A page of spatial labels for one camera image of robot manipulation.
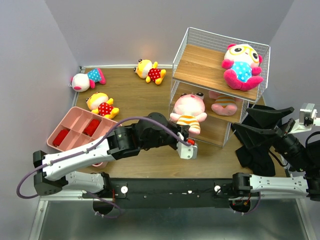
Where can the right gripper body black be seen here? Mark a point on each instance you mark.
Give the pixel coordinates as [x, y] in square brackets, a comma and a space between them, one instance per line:
[282, 129]

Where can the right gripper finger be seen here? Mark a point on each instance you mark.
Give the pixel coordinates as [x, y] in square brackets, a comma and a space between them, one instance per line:
[269, 117]
[253, 137]

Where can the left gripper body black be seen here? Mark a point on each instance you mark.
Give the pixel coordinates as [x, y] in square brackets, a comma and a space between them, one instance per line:
[169, 140]

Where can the pink plush face down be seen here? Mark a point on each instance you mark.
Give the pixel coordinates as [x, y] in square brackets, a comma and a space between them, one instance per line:
[189, 110]

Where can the pink frog plush striped shirt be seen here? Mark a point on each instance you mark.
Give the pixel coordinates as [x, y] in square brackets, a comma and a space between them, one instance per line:
[224, 105]

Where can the white panda plush with glasses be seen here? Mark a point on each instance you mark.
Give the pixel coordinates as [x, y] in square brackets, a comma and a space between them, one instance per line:
[242, 67]

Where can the yellow frog plush front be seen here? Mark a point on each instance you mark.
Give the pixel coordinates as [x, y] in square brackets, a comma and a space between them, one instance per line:
[100, 104]

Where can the yellow frog plush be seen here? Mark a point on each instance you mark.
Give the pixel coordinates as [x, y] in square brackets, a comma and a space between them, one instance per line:
[149, 71]
[100, 104]

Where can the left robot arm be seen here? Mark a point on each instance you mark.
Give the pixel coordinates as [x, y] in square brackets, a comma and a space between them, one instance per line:
[60, 171]

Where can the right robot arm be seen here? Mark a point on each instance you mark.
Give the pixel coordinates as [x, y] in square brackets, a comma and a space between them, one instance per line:
[302, 176]

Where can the black cloth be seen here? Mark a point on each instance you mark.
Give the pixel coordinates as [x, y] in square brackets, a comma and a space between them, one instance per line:
[257, 159]

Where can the yellow frog plush back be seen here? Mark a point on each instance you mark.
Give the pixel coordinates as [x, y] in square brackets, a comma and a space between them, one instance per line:
[149, 71]

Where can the pink divided tray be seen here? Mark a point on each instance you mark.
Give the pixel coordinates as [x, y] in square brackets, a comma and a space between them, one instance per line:
[76, 120]

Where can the white panda plush blue dress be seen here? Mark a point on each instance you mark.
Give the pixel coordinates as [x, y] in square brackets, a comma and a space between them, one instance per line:
[82, 82]

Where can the red block in tray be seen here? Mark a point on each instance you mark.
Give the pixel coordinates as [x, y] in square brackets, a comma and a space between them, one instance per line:
[60, 137]

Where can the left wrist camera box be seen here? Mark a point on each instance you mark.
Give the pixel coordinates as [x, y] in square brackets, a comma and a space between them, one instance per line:
[189, 152]

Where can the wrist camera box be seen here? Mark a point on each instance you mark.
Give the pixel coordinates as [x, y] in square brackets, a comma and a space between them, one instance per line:
[308, 118]
[189, 152]

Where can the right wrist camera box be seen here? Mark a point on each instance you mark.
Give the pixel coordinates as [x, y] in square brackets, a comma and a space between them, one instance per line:
[308, 118]

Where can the black mounting rail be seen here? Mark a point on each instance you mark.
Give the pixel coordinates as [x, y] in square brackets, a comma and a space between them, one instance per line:
[135, 193]

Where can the white wire wooden shelf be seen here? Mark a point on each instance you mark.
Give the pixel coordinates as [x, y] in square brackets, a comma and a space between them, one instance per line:
[197, 67]

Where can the red block under camera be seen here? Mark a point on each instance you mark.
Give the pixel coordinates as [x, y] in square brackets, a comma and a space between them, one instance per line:
[91, 127]

